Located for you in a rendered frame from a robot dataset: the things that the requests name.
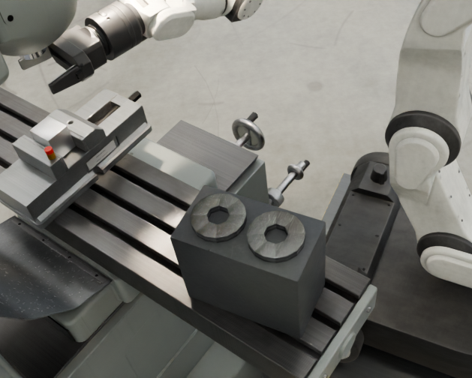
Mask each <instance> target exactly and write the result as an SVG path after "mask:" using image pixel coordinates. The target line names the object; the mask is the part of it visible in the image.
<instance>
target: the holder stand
mask: <svg viewBox="0 0 472 378"><path fill-rule="evenodd" d="M170 240H171V242H172V245H173V249H174V252H175V255H176V258H177V261H178V264H179V267H180V270H181V273H182V276H183V280H184V282H185V286H186V289H187V291H188V295H189V296H190V297H192V298H194V299H197V300H200V301H202V302H205V303H207V304H210V305H213V306H215V307H217V308H220V309H223V310H225V311H229V312H231V313H233V314H236V315H238V316H241V317H244V318H246V319H248V320H252V321H254V322H256V323H259V324H261V325H264V326H267V327H270V328H271V329H275V330H277V331H280V332H283V333H285V334H287V335H290V336H293V337H295V338H298V339H300V338H301V337H302V336H303V333H304V331H305V328H306V326H307V324H308V321H309V320H310V318H311V315H312V313H313V311H314V308H315V306H316V304H317V301H318V299H319V297H320V294H321V293H322V290H323V288H324V285H325V262H326V222H325V221H322V220H318V219H315V218H312V217H309V216H305V215H303V214H298V213H295V212H293V211H288V210H286V209H283V208H279V207H276V206H273V205H269V204H266V203H264V202H259V201H256V200H254V199H249V198H247V197H244V196H240V195H237V194H234V193H230V192H227V191H224V190H220V189H217V188H214V187H210V186H207V185H204V186H203V187H202V189H201V190H200V192H199V193H198V195H197V196H196V198H195V199H194V201H193V202H192V204H191V205H190V207H189V209H188V210H187V211H186V213H185V215H184V216H183V218H182V219H181V220H180V222H179V224H178V226H177V227H176V228H175V230H174V231H173V233H172V235H171V236H170Z"/></svg>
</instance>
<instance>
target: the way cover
mask: <svg viewBox="0 0 472 378"><path fill-rule="evenodd" d="M8 221H9V223H8ZM13 221H14V222H15V223H14V222H13ZM9 224H10V225H9ZM3 225H4V226H3ZM8 225H9V226H8ZM20 225H22V226H20ZM20 227H21V228H20ZM25 227H27V228H25ZM0 230H1V231H0V264H1V265H0V297H1V298H0V302H1V303H0V317H4V318H10V319H16V320H35V319H38V318H41V317H48V316H51V315H54V314H60V313H63V312H66V311H72V310H73V309H76V308H78V307H79V306H80V305H82V304H83V303H85V302H86V301H87V300H89V299H90V298H91V297H92V296H94V295H95V294H96V293H98V292H99V291H100V290H102V289H103V288H104V287H105V286H107V285H108V284H110V283H111V282H112V281H113V280H111V279H109V278H108V277H107V276H105V275H104V274H102V273H100V272H99V271H98V270H96V269H95V268H93V267H91V266H90V265H89V264H87V263H86V262H84V261H82V260H81V259H80V258H78V257H77V256H75V255H73V254H72V253H71V252H69V251H68V250H66V249H64V248H63V247H62V246H60V245H59V244H57V243H55V242H54V241H53V240H51V239H50V238H48V237H46V236H45V235H44V234H42V233H41V232H39V231H37V230H36V229H35V228H33V227H32V226H30V225H28V224H27V223H26V222H24V221H23V220H21V219H19V218H17V216H15V215H14V216H13V217H10V218H9V219H7V220H5V221H4V222H2V223H0ZM2 233H4V234H2ZM24 234H25V235H24ZM11 239H13V240H11ZM44 239H46V240H45V241H44ZM47 239H48V240H47ZM8 240H9V241H8ZM26 240H28V241H26ZM20 242H21V243H22V244H21V243H20ZM47 243H49V244H47ZM6 245H7V246H6ZM9 245H10V246H9ZM23 246H25V247H23ZM51 248H53V249H52V250H50V249H51ZM51 251H52V252H51ZM66 251H67V252H66ZM23 254H25V255H23ZM29 254H31V255H29ZM37 254H38V255H37ZM60 254H61V256H60V257H59V255H60ZM20 255H21V256H20ZM44 257H45V258H44ZM47 257H48V258H47ZM65 257H66V259H65ZM24 258H25V259H24ZM69 258H70V259H69ZM6 260H8V261H6ZM47 260H48V261H47ZM69 260H70V262H69ZM49 261H50V262H49ZM71 261H72V262H71ZM4 264H5V265H4ZM14 264H15V265H14ZM14 266H15V267H14ZM38 266H39V268H38ZM54 266H56V267H54ZM60 266H61V268H60ZM35 267H36V268H35ZM45 269H46V270H45ZM59 269H60V271H59ZM72 270H73V271H72ZM84 270H85V271H84ZM39 271H40V272H39ZM48 271H50V272H49V273H47V272H48ZM6 272H7V273H6ZM63 272H64V273H63ZM67 272H69V273H67ZM95 272H97V274H96V273H95ZM28 273H29V274H28ZM62 273H63V274H62ZM53 274H54V275H53ZM5 275H6V276H5ZM73 276H74V277H73ZM83 277H84V278H83ZM23 278H24V279H23ZM93 279H94V280H93ZM61 280H62V281H61ZM17 281H19V282H17ZM25 281H26V282H25ZM47 281H49V282H47ZM60 281H61V282H60ZM69 281H71V282H69ZM83 281H84V282H83ZM97 281H99V282H101V283H98V282H97ZM30 282H31V283H30ZM72 282H73V283H72ZM87 282H88V283H87ZM18 284H19V285H18ZM31 284H32V285H31ZM65 284H66V285H67V286H65ZM56 286H57V287H56ZM51 287H52V288H51ZM68 287H69V288H68ZM81 287H82V289H81ZM14 288H16V289H14ZM30 288H32V289H30ZM48 288H49V289H48ZM50 288H51V289H50ZM90 288H91V289H90ZM49 290H51V291H50V292H48V291H49ZM22 291H23V292H22ZM42 291H44V292H42ZM79 292H80V293H79ZM2 293H3V294H2ZM23 293H25V294H23ZM1 294H2V295H1ZM33 294H34V295H33ZM71 294H73V295H71ZM12 296H13V297H12ZM55 296H56V297H55ZM80 296H81V297H80ZM38 297H39V298H38ZM16 298H17V299H16ZM36 299H37V300H36ZM48 299H49V300H48ZM6 300H7V301H6ZM50 300H52V301H50ZM24 302H25V303H24ZM2 303H3V304H2ZM6 303H7V304H6ZM23 303H24V304H23ZM40 304H41V305H40ZM54 305H55V307H53V306H54ZM50 306H51V307H53V308H51V307H50ZM20 307H21V308H20ZM47 307H48V308H49V309H47ZM29 308H30V309H29ZM38 308H39V309H38ZM21 311H22V312H21ZM9 312H10V313H9Z"/></svg>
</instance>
